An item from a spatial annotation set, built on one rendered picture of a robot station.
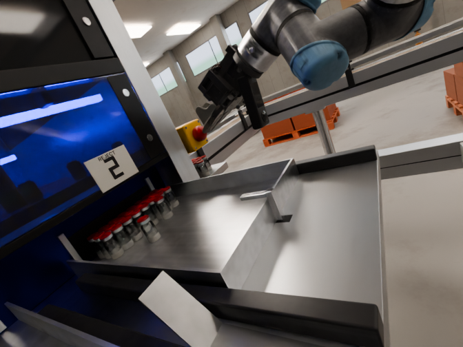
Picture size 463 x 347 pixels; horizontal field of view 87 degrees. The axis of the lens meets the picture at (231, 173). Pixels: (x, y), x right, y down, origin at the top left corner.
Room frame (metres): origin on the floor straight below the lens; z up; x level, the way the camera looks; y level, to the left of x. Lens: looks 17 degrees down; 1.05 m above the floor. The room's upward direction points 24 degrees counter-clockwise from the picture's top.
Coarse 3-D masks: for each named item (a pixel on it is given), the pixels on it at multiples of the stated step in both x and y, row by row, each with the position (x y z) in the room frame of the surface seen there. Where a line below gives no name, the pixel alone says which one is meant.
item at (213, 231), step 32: (288, 160) 0.40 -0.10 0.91; (192, 192) 0.55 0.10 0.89; (224, 192) 0.48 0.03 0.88; (288, 192) 0.35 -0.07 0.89; (160, 224) 0.46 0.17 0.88; (192, 224) 0.39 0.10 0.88; (224, 224) 0.34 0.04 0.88; (256, 224) 0.26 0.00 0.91; (128, 256) 0.38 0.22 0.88; (160, 256) 0.33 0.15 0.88; (192, 256) 0.30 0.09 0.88; (224, 256) 0.27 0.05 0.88; (256, 256) 0.24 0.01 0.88
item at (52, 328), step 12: (12, 312) 0.33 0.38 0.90; (24, 312) 0.28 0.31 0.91; (12, 324) 0.33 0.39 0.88; (24, 324) 0.31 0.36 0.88; (36, 324) 0.28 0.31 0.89; (48, 324) 0.24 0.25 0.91; (60, 324) 0.22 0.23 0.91; (0, 336) 0.31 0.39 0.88; (12, 336) 0.30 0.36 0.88; (24, 336) 0.29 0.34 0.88; (36, 336) 0.27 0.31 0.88; (48, 336) 0.26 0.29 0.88; (60, 336) 0.24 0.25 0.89; (72, 336) 0.21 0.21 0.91; (84, 336) 0.19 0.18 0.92
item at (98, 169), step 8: (112, 152) 0.47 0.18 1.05; (120, 152) 0.48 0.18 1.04; (88, 160) 0.43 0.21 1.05; (96, 160) 0.44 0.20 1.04; (112, 160) 0.47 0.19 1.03; (120, 160) 0.48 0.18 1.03; (128, 160) 0.49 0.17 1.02; (88, 168) 0.43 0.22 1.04; (96, 168) 0.44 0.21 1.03; (104, 168) 0.45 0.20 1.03; (120, 168) 0.47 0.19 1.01; (128, 168) 0.48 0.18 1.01; (136, 168) 0.49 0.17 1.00; (96, 176) 0.43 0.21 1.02; (104, 176) 0.44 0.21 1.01; (112, 176) 0.45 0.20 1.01; (128, 176) 0.47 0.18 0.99; (104, 184) 0.44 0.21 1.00; (112, 184) 0.45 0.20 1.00; (104, 192) 0.43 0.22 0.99
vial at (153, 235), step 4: (148, 220) 0.39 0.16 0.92; (140, 224) 0.39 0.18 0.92; (144, 224) 0.39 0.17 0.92; (148, 224) 0.39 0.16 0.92; (152, 224) 0.40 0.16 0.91; (144, 228) 0.39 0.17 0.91; (148, 228) 0.39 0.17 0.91; (152, 228) 0.39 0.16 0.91; (144, 232) 0.39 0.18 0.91; (148, 232) 0.39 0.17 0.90; (152, 232) 0.39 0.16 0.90; (156, 232) 0.40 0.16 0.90; (148, 236) 0.39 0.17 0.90; (152, 236) 0.39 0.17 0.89; (156, 236) 0.39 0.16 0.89; (160, 236) 0.40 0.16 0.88; (148, 240) 0.39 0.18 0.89; (152, 240) 0.39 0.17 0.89; (156, 240) 0.39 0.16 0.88
